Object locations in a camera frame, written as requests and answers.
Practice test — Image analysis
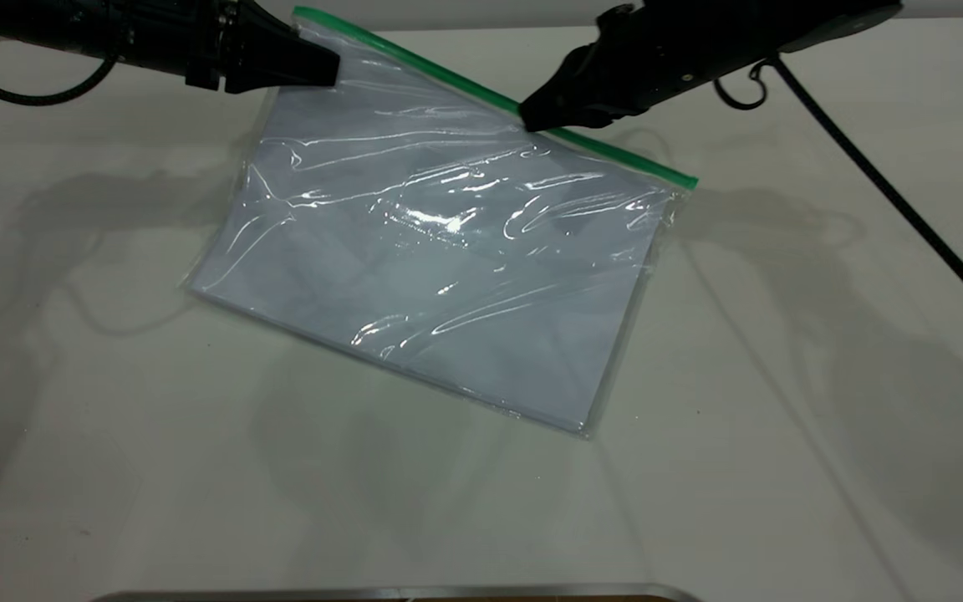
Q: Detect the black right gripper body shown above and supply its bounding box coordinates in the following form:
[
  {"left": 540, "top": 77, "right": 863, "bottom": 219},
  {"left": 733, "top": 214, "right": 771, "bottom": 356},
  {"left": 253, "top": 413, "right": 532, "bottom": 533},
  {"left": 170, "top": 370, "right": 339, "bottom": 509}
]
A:
[{"left": 588, "top": 0, "right": 785, "bottom": 116}]

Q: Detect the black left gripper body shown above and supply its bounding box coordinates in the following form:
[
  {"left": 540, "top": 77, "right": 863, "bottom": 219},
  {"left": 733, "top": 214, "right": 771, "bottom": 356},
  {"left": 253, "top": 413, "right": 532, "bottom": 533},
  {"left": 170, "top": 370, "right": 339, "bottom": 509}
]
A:
[{"left": 125, "top": 0, "right": 242, "bottom": 91}]

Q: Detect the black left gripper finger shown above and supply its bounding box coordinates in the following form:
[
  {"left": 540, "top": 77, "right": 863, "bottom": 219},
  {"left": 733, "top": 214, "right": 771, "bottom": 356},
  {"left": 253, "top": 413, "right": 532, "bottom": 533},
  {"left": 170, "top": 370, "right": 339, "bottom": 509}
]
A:
[
  {"left": 226, "top": 53, "right": 340, "bottom": 94},
  {"left": 237, "top": 0, "right": 340, "bottom": 73}
]

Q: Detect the grey metal edge strip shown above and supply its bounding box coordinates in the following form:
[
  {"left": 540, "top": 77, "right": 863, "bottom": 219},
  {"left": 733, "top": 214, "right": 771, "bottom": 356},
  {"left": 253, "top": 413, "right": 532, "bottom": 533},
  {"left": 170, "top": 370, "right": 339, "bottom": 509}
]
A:
[{"left": 89, "top": 583, "right": 705, "bottom": 602}]

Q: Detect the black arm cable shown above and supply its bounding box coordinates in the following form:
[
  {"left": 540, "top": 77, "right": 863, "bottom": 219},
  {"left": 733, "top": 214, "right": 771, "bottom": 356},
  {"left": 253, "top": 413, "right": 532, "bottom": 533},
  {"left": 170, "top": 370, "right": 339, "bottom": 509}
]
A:
[
  {"left": 0, "top": 46, "right": 125, "bottom": 108},
  {"left": 713, "top": 54, "right": 963, "bottom": 340}
]

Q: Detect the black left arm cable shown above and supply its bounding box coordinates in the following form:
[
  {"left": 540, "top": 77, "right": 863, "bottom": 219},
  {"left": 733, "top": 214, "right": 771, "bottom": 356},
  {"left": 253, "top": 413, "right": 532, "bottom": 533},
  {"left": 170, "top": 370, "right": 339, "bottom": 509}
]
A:
[{"left": 0, "top": 46, "right": 125, "bottom": 108}]

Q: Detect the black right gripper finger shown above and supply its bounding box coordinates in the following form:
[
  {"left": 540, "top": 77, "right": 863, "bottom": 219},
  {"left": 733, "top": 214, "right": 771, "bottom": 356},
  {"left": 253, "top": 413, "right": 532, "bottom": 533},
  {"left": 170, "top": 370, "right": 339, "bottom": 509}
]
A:
[
  {"left": 522, "top": 82, "right": 643, "bottom": 134},
  {"left": 520, "top": 29, "right": 609, "bottom": 115}
]

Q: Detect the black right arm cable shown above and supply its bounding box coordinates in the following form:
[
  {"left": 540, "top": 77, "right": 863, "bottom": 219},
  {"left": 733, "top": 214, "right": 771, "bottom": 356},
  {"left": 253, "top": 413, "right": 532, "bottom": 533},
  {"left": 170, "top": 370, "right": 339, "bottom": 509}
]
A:
[{"left": 713, "top": 54, "right": 963, "bottom": 340}]

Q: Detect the clear zip bag green zipper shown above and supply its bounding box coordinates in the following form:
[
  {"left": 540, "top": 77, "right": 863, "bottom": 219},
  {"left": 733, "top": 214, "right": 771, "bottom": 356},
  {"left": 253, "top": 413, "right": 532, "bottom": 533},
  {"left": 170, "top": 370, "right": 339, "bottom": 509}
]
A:
[{"left": 185, "top": 7, "right": 699, "bottom": 441}]

